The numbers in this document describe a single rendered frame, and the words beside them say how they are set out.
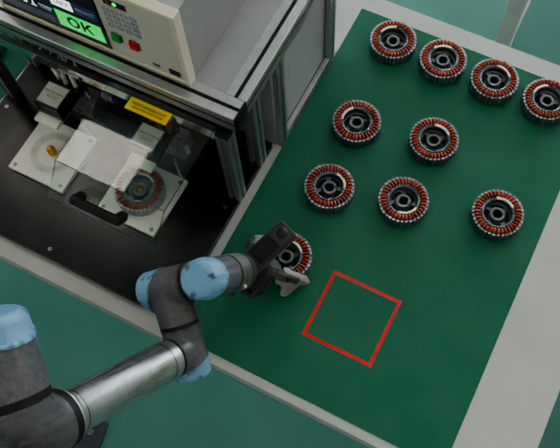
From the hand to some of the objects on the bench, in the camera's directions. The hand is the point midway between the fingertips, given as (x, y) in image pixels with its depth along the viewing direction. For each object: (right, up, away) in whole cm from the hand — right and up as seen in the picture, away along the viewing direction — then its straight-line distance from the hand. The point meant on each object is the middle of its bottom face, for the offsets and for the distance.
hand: (287, 256), depth 172 cm
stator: (0, -1, +1) cm, 2 cm away
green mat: (+25, +10, +5) cm, 27 cm away
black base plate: (-42, +18, +12) cm, 48 cm away
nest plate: (-54, +23, +12) cm, 60 cm away
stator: (+10, +14, +7) cm, 19 cm away
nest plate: (-32, +13, +6) cm, 36 cm away
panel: (-32, +39, +18) cm, 53 cm away
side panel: (+4, +37, +17) cm, 41 cm away
